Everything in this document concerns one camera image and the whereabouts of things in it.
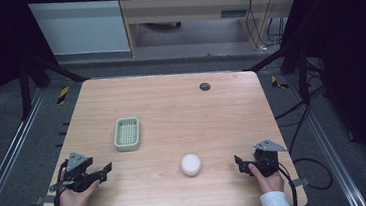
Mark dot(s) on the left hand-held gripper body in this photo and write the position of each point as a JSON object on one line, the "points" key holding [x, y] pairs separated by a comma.
{"points": [[77, 174]]}

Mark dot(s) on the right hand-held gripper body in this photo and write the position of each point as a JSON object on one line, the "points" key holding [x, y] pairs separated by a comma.
{"points": [[267, 159]]}

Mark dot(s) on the green slotted soap dish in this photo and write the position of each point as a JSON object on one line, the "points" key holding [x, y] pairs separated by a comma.
{"points": [[127, 134]]}

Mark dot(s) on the person's right hand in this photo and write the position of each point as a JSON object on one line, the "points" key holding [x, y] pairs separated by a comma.
{"points": [[271, 182]]}

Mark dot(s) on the person's left hand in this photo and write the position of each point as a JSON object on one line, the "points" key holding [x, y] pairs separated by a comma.
{"points": [[75, 199]]}

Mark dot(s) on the black round table grommet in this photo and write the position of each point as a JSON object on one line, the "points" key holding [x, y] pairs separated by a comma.
{"points": [[205, 86]]}

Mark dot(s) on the black metal stand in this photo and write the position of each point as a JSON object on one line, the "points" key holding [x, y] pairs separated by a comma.
{"points": [[296, 63], [26, 90]]}

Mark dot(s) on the white cabinet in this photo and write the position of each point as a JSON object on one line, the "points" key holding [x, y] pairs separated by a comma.
{"points": [[80, 28]]}

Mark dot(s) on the grey table edge bracket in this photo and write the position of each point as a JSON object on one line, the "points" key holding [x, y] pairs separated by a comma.
{"points": [[44, 199], [300, 182]]}

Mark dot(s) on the metal floor rail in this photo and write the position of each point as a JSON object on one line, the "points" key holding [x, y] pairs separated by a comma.
{"points": [[11, 148], [332, 153]]}

